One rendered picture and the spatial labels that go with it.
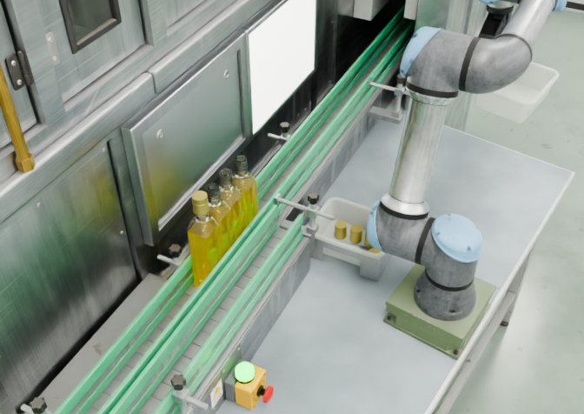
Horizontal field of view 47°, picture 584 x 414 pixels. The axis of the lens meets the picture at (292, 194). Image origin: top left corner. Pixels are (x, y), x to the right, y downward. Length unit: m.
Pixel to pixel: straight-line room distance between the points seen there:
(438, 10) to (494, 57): 0.85
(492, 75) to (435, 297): 0.54
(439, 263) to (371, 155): 0.76
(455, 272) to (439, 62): 0.48
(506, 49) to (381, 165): 0.86
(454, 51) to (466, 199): 0.78
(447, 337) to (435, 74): 0.63
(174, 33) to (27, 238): 0.53
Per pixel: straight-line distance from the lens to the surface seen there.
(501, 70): 1.46
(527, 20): 1.62
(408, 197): 1.57
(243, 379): 1.55
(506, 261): 1.98
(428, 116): 1.51
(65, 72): 1.31
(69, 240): 1.45
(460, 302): 1.67
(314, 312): 1.77
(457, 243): 1.55
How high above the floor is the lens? 2.13
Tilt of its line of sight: 41 degrees down
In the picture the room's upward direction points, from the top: straight up
